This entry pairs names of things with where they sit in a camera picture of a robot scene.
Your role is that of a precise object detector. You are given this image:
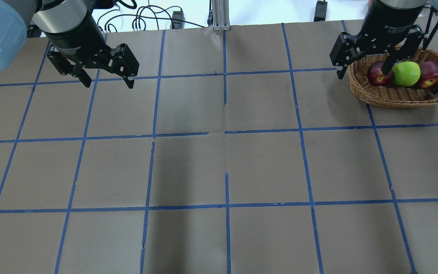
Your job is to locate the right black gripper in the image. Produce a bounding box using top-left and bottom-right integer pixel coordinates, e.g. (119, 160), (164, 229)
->
(330, 0), (426, 80)

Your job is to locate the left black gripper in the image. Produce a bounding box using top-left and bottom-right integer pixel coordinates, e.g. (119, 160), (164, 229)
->
(33, 0), (140, 89)

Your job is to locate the dark red apple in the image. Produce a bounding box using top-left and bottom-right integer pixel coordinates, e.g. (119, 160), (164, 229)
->
(367, 61), (394, 86)

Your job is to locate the green apple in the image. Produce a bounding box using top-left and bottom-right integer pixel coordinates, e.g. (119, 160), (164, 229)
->
(392, 61), (421, 87)

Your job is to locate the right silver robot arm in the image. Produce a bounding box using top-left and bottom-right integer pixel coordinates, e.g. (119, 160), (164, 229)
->
(330, 0), (438, 79)

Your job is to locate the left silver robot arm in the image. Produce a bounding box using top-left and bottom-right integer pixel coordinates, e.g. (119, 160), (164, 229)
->
(0, 0), (139, 89)

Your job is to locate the oval wicker basket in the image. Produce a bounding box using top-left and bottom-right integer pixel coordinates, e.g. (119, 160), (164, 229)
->
(348, 48), (438, 108)

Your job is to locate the aluminium frame post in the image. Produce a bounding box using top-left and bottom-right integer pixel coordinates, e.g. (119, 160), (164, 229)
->
(207, 0), (231, 31)

